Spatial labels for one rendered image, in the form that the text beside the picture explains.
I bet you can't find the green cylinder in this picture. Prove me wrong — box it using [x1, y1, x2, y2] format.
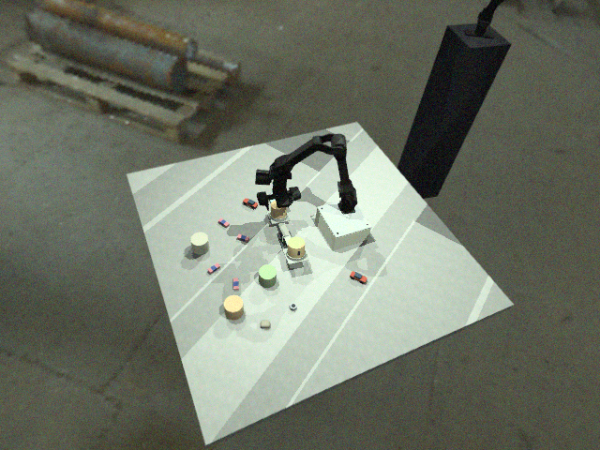
[259, 264, 277, 288]

